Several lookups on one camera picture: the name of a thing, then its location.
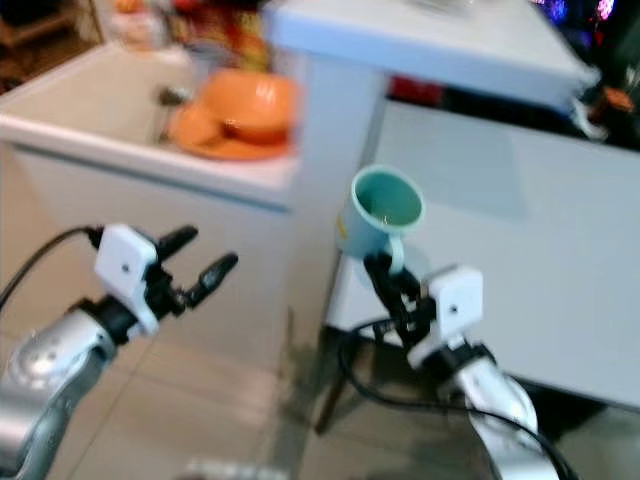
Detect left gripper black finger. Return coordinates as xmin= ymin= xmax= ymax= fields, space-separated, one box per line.
xmin=185 ymin=252 xmax=240 ymax=307
xmin=155 ymin=225 xmax=200 ymax=257

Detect teal mug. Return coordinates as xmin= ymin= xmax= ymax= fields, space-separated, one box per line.
xmin=337 ymin=165 xmax=427 ymax=271

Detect white sink counter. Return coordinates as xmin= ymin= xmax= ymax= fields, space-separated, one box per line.
xmin=0 ymin=45 xmax=303 ymax=376

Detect orange plate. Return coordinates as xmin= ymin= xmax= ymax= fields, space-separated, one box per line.
xmin=168 ymin=120 xmax=301 ymax=162

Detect small orange bowl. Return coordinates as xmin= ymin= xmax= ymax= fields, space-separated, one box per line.
xmin=168 ymin=100 xmax=226 ymax=151

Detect dark table leg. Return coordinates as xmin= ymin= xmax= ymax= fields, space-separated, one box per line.
xmin=314 ymin=380 xmax=349 ymax=437

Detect metal sink fitting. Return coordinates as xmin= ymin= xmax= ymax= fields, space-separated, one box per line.
xmin=157 ymin=86 xmax=191 ymax=109

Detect large orange bowl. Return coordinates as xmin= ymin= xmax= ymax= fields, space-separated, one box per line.
xmin=205 ymin=68 xmax=302 ymax=146

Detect red yellow packages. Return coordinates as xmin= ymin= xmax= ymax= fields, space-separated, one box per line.
xmin=170 ymin=0 xmax=276 ymax=71

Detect orange bottle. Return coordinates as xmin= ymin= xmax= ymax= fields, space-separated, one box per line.
xmin=110 ymin=0 xmax=169 ymax=53

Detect wooden shelf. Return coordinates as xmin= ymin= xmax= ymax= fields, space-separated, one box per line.
xmin=0 ymin=0 xmax=106 ymax=86

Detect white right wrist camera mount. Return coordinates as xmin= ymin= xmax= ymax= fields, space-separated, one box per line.
xmin=405 ymin=265 xmax=484 ymax=370

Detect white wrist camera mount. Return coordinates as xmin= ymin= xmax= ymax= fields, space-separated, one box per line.
xmin=95 ymin=223 xmax=160 ymax=337
xmin=405 ymin=265 xmax=484 ymax=370

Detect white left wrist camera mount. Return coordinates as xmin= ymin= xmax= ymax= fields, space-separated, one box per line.
xmin=95 ymin=223 xmax=160 ymax=337

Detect white curved handle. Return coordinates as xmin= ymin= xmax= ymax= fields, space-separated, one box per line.
xmin=568 ymin=85 xmax=613 ymax=142

